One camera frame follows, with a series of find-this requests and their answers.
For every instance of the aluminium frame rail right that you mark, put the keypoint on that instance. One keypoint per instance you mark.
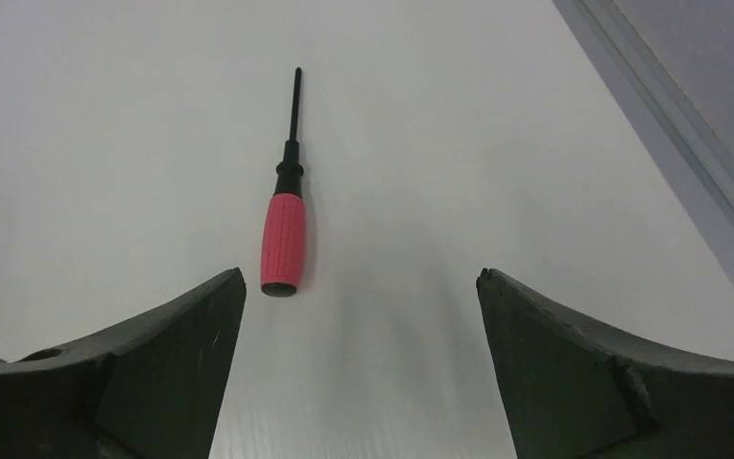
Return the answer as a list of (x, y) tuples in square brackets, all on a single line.
[(670, 67)]

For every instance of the red handled black screwdriver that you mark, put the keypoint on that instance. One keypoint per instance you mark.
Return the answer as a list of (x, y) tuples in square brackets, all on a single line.
[(284, 235)]

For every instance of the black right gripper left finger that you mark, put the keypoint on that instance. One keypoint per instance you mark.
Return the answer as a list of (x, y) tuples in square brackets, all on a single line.
[(150, 386)]

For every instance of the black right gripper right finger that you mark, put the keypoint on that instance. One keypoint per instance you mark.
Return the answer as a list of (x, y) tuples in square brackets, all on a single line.
[(576, 387)]

